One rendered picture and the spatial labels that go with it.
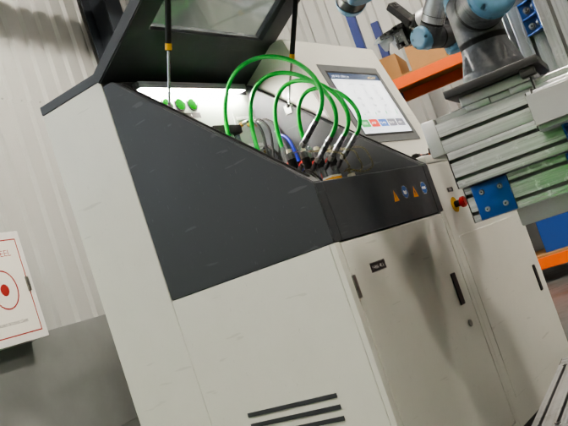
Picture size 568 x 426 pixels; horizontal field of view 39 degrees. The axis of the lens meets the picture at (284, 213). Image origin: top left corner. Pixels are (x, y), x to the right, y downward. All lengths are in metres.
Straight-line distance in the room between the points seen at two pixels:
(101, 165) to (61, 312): 5.02
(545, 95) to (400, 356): 0.76
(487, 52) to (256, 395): 1.07
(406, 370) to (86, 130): 1.17
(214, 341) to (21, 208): 5.36
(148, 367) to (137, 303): 0.19
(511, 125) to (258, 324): 0.83
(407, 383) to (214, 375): 0.55
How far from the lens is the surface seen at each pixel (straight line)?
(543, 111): 1.83
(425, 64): 7.69
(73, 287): 7.64
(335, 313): 2.04
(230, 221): 2.18
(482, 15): 1.90
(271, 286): 2.13
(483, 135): 1.96
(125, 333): 2.51
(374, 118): 3.07
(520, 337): 2.89
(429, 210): 2.54
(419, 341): 2.24
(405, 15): 2.92
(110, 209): 2.47
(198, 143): 2.22
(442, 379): 2.30
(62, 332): 7.36
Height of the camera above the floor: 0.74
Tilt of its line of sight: 5 degrees up
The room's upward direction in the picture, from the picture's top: 19 degrees counter-clockwise
